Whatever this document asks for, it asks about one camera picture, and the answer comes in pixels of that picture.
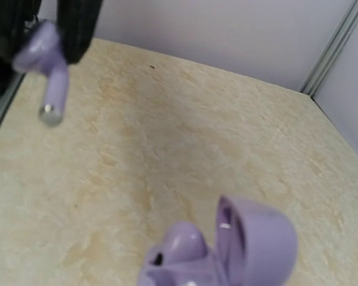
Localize purple earbud front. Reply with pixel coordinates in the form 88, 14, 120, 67
150, 222, 208, 266

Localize purple round charging case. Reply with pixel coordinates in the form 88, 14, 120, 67
137, 195, 298, 285

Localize left aluminium frame post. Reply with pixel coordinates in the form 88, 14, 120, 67
300, 0, 358, 97

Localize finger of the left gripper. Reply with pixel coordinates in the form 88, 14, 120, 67
57, 0, 103, 64
0, 0, 41, 63

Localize purple earbud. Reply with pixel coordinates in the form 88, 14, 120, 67
12, 21, 69, 127
150, 222, 208, 266

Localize front aluminium rail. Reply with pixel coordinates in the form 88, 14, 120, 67
0, 71, 27, 150

